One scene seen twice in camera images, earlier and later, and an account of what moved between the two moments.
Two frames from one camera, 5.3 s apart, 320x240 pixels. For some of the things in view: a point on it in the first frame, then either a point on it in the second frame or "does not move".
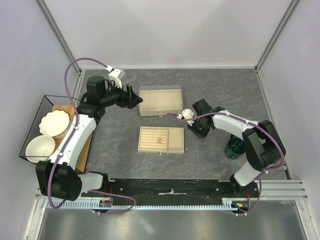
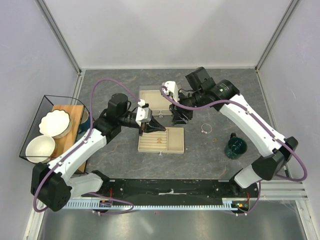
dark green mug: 235,147 does not move
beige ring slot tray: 169,140 does not move
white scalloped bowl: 54,123 does not move
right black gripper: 202,134 to 177,117
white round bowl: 40,148 does not move
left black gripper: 133,99 to 152,126
